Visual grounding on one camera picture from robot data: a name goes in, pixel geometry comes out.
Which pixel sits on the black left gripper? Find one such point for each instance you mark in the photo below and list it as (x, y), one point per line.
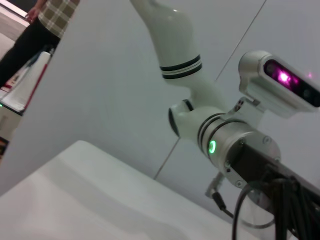
(260, 165)

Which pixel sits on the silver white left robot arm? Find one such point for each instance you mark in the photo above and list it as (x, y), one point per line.
(175, 37)

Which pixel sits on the white red-edged stand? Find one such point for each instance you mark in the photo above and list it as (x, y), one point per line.
(27, 82)

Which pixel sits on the person in plaid shirt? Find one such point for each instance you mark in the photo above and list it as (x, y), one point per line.
(57, 15)

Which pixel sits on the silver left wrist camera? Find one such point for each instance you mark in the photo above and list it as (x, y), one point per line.
(252, 70)

